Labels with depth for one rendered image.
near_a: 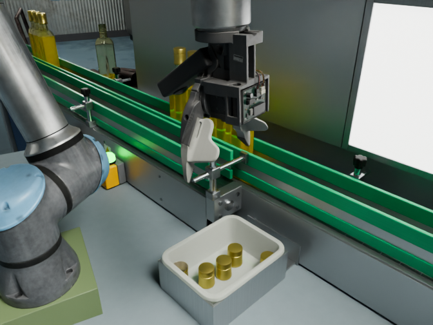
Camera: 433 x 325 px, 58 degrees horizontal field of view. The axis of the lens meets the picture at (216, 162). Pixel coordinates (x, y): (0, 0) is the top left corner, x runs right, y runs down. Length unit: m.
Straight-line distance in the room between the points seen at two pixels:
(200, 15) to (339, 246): 0.55
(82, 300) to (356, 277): 0.54
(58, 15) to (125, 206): 6.66
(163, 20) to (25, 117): 0.74
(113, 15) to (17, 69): 7.06
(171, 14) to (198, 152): 0.90
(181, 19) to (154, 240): 0.71
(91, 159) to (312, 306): 0.54
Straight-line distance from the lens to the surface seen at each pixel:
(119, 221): 1.09
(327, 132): 0.98
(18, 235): 0.74
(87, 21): 7.74
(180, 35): 1.34
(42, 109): 0.79
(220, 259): 0.85
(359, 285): 0.88
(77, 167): 0.79
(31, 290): 0.81
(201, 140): 0.52
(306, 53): 0.97
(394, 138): 0.91
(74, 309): 0.84
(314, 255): 0.91
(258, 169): 0.93
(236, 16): 0.49
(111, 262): 0.97
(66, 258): 0.82
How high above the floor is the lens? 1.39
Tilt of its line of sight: 28 degrees down
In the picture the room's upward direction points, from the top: straight up
